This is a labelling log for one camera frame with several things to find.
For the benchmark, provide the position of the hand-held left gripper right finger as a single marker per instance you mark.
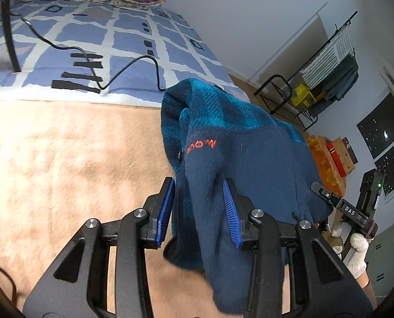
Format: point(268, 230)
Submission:
point(231, 215)

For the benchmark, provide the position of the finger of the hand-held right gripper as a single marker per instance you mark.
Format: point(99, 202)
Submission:
point(326, 193)

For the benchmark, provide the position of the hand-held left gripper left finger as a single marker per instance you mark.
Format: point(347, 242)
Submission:
point(165, 215)

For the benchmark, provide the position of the teal plaid fleece jacket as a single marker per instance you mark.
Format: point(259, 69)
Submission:
point(250, 159)

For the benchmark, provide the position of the person's right forearm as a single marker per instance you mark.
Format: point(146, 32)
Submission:
point(365, 288)

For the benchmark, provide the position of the black clothes rack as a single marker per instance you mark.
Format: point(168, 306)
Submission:
point(353, 44)

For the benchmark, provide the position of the person's right hand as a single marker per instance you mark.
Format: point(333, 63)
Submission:
point(357, 258)

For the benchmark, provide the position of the red box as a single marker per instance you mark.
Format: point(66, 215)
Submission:
point(337, 162)

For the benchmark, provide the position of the brown cardboard box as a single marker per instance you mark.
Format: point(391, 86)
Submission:
point(347, 155)

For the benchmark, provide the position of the grey-green panel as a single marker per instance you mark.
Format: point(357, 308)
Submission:
point(382, 261)

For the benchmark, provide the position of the yellow box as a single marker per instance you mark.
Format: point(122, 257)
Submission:
point(301, 96)

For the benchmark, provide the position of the beige blanket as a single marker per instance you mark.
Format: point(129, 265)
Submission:
point(67, 172)

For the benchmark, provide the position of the dark green garment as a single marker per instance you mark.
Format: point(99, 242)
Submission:
point(344, 76)

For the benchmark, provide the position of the white striped towel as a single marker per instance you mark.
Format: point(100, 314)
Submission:
point(329, 56)

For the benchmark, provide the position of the blue checked bedsheet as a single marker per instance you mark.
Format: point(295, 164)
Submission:
point(130, 36)

